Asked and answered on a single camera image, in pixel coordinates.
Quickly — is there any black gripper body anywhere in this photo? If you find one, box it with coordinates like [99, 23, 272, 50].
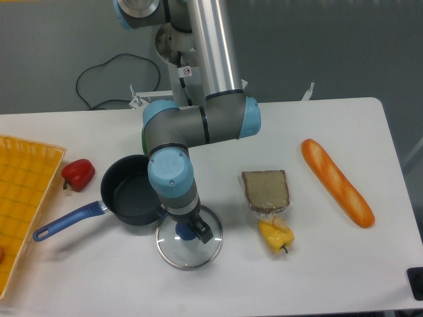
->
[168, 208, 204, 229]

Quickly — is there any yellow wicker basket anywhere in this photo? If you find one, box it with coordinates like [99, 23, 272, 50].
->
[1, 135, 66, 299]

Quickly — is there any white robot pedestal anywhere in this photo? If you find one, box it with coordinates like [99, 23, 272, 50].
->
[128, 22, 315, 109]

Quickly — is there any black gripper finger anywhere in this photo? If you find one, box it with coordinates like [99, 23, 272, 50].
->
[194, 220, 212, 244]

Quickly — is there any black object at table edge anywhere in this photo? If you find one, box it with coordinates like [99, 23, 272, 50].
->
[406, 267, 423, 301]

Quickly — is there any yellow bell pepper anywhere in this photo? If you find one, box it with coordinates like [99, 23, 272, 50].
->
[258, 218, 295, 254]

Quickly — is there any glass lid with blue knob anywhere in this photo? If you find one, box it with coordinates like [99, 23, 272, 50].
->
[155, 206, 223, 270]

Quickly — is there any red bell pepper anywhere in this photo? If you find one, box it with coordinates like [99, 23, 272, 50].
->
[61, 158, 95, 192]

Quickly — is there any orange baguette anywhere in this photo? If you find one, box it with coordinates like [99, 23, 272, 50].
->
[301, 139, 375, 229]

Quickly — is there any toast slice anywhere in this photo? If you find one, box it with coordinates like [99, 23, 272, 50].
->
[239, 170, 294, 219]

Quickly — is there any green bell pepper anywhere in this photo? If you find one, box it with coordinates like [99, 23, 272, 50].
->
[141, 129, 148, 156]

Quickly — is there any dark saucepan with blue handle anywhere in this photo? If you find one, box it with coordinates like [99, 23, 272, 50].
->
[32, 155, 166, 242]

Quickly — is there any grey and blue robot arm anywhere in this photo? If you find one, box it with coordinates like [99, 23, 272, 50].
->
[114, 1, 261, 243]

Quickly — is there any black cable on floor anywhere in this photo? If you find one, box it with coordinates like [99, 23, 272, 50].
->
[75, 53, 161, 110]

